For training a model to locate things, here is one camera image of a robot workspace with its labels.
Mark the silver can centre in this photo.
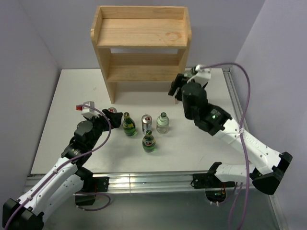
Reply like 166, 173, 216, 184
142, 114, 152, 134

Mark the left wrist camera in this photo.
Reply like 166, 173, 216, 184
76, 101, 98, 119

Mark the clear glass bottle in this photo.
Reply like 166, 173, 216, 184
183, 68, 195, 78
156, 112, 169, 134

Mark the green Perrier bottle red label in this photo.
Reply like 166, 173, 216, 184
142, 130, 156, 152

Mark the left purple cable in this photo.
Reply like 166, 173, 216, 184
4, 105, 112, 230

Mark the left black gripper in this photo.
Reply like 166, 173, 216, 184
85, 109, 122, 150

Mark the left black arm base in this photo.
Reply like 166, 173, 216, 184
74, 177, 111, 211

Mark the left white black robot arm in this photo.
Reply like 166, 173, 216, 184
2, 105, 123, 230

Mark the silver blue can left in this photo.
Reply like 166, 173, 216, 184
107, 107, 117, 116

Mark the green Perrier bottle yellow label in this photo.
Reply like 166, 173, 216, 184
122, 112, 136, 137

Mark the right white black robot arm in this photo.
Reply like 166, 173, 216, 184
168, 73, 293, 195

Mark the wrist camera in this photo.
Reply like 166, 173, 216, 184
188, 65, 211, 86
76, 101, 98, 119

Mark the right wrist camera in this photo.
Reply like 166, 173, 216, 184
188, 65, 211, 86

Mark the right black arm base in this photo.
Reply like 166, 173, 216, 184
190, 173, 226, 202

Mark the wooden three-tier shelf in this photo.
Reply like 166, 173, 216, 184
90, 6, 192, 103

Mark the aluminium frame rail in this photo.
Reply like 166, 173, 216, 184
24, 67, 288, 230

